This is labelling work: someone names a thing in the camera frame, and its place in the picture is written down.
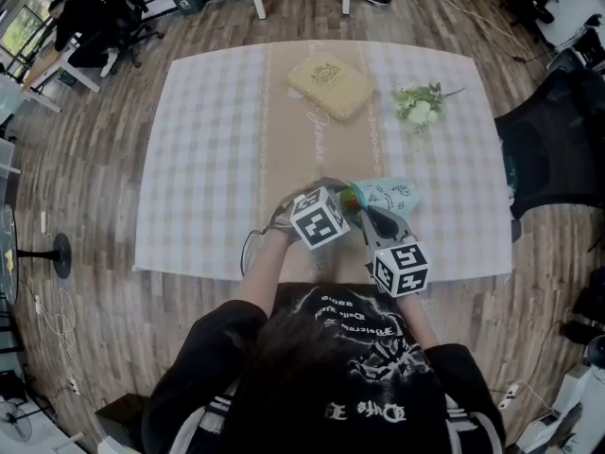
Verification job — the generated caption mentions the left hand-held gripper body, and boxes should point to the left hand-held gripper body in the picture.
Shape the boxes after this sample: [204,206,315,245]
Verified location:
[270,176,353,252]

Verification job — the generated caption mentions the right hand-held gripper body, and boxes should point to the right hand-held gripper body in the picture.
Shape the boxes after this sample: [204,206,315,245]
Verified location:
[361,204,432,299]

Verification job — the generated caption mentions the light blue printed pencil pouch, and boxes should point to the light blue printed pencil pouch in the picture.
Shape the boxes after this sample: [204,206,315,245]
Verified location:
[351,177,422,218]

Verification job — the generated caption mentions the person's right forearm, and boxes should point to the person's right forearm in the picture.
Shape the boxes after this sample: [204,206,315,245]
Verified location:
[395,292,441,351]

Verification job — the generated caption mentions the person's left forearm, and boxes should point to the person's left forearm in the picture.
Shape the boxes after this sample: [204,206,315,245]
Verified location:
[230,230,297,312]

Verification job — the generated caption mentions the yellow book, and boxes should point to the yellow book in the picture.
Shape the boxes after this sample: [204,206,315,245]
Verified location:
[286,53,375,123]

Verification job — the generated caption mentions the white flower bouquet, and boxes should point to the white flower bouquet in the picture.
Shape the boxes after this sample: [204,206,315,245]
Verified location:
[390,81,467,135]

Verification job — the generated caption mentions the checked beige tablecloth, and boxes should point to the checked beige tablecloth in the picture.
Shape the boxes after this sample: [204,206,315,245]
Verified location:
[133,40,515,284]

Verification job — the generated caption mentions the person's black printed shirt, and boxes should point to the person's black printed shirt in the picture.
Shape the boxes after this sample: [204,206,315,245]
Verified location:
[141,281,507,454]

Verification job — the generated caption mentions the black bag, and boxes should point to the black bag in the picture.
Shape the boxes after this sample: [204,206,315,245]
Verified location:
[560,266,605,347]

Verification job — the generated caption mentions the black mesh office chair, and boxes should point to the black mesh office chair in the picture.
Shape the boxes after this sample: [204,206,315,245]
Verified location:
[493,67,605,222]

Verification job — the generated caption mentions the white cardboard box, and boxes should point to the white cardboard box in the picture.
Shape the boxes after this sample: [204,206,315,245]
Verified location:
[514,361,605,454]

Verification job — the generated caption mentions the green waste bin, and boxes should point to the green waste bin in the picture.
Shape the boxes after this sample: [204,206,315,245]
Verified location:
[171,0,205,17]

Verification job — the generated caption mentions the black swivel office chair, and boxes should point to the black swivel office chair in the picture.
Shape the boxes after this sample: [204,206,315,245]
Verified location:
[92,0,165,69]

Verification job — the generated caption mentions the dark cardboard box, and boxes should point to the dark cardboard box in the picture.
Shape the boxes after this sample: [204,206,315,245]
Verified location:
[94,392,153,454]

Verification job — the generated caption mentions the white desk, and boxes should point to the white desk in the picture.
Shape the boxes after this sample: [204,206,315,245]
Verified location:
[19,38,103,114]

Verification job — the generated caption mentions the round black side table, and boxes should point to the round black side table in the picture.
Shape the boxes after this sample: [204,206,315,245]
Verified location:
[0,204,73,305]

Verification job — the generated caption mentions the black floor fan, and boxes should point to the black floor fan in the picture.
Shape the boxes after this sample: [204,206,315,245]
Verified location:
[0,401,33,445]

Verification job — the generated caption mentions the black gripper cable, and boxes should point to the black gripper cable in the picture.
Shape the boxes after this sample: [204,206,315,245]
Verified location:
[240,215,287,278]

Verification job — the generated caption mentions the long white cable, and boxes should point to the long white cable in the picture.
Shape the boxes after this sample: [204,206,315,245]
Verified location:
[441,0,549,63]

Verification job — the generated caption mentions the white floor cable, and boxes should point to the white floor cable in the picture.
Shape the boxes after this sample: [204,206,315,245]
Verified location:
[31,285,85,394]

